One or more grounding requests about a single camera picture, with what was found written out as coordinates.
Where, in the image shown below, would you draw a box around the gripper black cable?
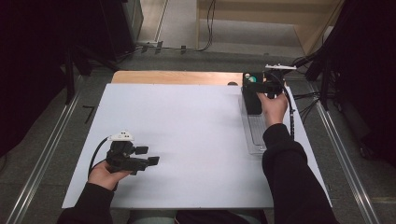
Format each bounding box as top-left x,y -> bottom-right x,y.
281,77 -> 297,141
88,136 -> 110,176

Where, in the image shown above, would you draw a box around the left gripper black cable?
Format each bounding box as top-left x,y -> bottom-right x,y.
88,136 -> 110,176

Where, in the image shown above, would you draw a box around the aluminium floor rail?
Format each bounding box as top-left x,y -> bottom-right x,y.
309,83 -> 381,224
4,74 -> 85,224

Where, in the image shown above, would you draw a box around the light wooden shelf unit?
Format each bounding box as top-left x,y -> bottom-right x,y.
195,0 -> 345,57

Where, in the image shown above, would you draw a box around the clear plastic tray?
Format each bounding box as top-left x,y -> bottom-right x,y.
237,86 -> 281,156

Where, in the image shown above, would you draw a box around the person's left hand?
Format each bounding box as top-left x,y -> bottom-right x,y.
88,160 -> 134,191

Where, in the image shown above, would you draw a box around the black phone case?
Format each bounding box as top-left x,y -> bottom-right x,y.
242,72 -> 265,116

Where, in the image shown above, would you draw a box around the white board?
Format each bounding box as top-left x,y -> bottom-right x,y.
61,83 -> 332,209

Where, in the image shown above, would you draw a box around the dark curtain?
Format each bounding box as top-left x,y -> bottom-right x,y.
323,0 -> 396,169
0,0 -> 104,157

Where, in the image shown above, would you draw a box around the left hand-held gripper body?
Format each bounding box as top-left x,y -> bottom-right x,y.
106,130 -> 149,175

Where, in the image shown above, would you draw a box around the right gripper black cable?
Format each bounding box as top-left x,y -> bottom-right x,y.
281,77 -> 297,141

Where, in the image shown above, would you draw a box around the black cabinet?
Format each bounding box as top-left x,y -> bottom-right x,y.
99,0 -> 144,60

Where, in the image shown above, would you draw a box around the black metal stand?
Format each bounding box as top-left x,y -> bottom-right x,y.
64,46 -> 120,105
286,31 -> 344,110

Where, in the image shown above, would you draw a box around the person's right hand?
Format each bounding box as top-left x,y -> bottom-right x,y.
256,91 -> 289,128

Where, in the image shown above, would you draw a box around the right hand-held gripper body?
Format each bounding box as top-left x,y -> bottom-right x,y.
262,63 -> 298,100

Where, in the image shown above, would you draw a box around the black floor cables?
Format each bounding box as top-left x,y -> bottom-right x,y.
134,0 -> 218,54
292,91 -> 321,125

